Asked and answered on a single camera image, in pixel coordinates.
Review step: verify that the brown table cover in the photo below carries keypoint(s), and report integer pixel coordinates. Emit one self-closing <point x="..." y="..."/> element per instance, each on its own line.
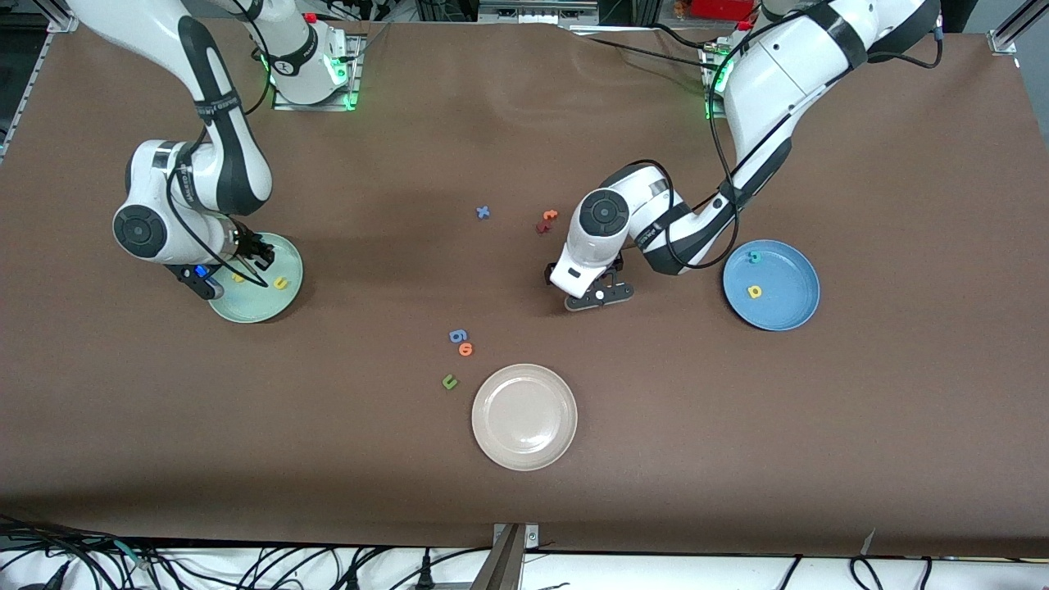
<point x="524" y="123"/>

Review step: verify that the blue plate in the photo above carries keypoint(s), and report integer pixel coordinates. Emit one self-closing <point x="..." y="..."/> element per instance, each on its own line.
<point x="787" y="270"/>

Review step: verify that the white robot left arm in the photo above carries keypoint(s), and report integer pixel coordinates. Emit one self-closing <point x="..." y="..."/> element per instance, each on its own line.
<point x="778" y="74"/>

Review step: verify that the white paper scrap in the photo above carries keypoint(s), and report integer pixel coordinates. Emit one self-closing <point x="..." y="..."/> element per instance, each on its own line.
<point x="869" y="542"/>

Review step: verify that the aluminium frame rail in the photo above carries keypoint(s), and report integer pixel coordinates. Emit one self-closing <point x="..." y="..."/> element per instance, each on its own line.
<point x="57" y="16"/>

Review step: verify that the green plate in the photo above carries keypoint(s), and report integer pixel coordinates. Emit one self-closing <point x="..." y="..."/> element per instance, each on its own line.
<point x="270" y="303"/>

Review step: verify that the red box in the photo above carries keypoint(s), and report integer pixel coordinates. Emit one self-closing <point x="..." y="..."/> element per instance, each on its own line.
<point x="721" y="8"/>

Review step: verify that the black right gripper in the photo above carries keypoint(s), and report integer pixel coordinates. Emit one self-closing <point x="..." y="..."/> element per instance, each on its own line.
<point x="248" y="245"/>

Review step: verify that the aluminium frame corner bracket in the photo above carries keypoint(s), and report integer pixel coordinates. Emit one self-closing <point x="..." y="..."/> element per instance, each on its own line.
<point x="1001" y="41"/>

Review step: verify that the aluminium profile beam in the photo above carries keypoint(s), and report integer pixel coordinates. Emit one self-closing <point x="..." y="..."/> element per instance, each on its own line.
<point x="508" y="565"/>

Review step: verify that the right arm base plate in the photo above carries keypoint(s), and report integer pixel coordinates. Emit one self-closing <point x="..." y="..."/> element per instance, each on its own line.
<point x="356" y="78"/>

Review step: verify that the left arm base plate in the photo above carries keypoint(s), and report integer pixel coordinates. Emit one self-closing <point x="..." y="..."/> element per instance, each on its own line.
<point x="710" y="113"/>

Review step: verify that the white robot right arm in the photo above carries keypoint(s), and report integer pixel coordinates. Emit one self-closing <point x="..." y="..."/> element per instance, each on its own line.
<point x="147" y="233"/>

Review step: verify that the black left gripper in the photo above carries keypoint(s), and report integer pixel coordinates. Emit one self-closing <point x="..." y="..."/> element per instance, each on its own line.
<point x="619" y="264"/>

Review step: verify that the beige plate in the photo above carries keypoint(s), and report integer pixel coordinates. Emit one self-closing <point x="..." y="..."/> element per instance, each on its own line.
<point x="524" y="418"/>

